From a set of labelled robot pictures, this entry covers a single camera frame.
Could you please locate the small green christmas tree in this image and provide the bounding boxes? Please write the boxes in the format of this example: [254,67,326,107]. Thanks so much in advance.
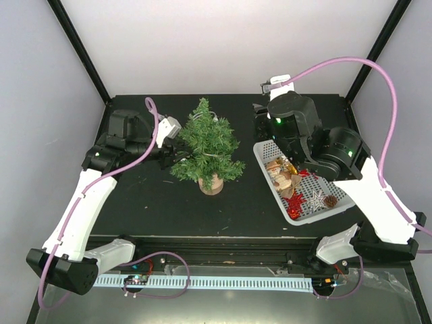
[170,98,246,196]

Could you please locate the white ball string lights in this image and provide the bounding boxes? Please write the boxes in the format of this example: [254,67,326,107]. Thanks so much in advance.
[180,110,222,157]

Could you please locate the white plastic perforated basket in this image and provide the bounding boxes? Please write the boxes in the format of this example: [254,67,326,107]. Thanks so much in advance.
[253,140,355,225]

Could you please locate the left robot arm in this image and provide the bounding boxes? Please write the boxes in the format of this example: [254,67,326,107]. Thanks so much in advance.
[26,110,183,300]

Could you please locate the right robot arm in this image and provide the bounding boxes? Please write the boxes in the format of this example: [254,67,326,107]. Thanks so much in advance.
[253,90,426,272]

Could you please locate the wooden snowman ornament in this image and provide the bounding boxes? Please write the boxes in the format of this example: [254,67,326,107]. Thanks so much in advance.
[267,167,292,191]

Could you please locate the burlap bow ornament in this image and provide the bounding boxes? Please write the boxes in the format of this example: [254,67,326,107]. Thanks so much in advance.
[280,175,302,199]

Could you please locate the red star ornament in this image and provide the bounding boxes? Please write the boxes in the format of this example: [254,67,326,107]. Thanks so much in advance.
[285,193,306,212]

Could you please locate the red gift box ornament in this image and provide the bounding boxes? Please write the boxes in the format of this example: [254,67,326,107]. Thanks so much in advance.
[287,208,302,220]

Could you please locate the silver star ornament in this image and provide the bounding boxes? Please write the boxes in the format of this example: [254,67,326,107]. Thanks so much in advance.
[308,190,327,212]

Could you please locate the brown pinecone ornament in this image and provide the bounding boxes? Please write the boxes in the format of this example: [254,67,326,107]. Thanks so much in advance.
[323,195,338,209]

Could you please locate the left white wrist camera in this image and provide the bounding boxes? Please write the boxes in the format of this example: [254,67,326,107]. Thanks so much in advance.
[156,116,182,149]

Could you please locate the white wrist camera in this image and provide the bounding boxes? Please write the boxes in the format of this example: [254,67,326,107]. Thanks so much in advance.
[261,74,294,101]
[156,116,182,149]

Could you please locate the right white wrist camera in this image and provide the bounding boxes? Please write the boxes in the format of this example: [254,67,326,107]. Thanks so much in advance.
[261,74,294,101]

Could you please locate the white slotted cable duct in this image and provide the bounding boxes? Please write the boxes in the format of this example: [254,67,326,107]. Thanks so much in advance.
[94,274,313,293]

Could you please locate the left black frame post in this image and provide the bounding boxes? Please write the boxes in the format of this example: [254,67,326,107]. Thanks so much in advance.
[47,0,111,103]

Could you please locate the black frame post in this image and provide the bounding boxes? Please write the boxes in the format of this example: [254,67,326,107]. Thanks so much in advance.
[47,0,111,103]
[345,0,412,105]

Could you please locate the right black frame post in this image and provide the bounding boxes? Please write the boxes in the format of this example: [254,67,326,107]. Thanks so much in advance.
[345,0,412,105]

